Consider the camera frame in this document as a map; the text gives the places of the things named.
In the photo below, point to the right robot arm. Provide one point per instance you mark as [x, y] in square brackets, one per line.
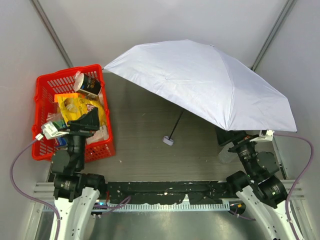
[263, 194]

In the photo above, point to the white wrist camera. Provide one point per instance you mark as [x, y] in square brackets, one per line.
[265, 136]
[50, 131]

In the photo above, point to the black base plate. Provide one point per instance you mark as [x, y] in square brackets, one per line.
[168, 192]

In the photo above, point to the clear plastic water bottle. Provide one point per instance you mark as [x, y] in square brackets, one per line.
[226, 157]

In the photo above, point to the lavender folding umbrella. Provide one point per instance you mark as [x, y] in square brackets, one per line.
[207, 82]

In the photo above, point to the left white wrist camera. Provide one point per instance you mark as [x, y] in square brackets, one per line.
[50, 131]

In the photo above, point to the orange packet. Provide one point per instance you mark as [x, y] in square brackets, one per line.
[65, 95]

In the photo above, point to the blue snack packet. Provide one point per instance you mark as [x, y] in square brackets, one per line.
[60, 141]

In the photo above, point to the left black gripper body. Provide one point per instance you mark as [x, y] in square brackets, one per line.
[80, 127]

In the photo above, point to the yellow Lay's chips bag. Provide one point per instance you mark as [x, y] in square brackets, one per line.
[72, 109]

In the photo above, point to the white slotted cable duct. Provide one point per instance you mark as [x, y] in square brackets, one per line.
[182, 207]

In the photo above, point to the red plastic basket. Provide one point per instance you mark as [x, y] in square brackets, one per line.
[61, 82]

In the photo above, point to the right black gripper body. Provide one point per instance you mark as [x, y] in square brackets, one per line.
[236, 140]

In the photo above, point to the clear pink snack packet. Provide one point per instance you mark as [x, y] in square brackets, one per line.
[54, 117]

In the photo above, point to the black and white carton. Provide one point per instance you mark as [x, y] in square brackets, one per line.
[86, 85]

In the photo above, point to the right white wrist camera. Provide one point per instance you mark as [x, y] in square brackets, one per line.
[265, 136]

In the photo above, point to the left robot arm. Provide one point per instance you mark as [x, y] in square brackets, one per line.
[75, 193]

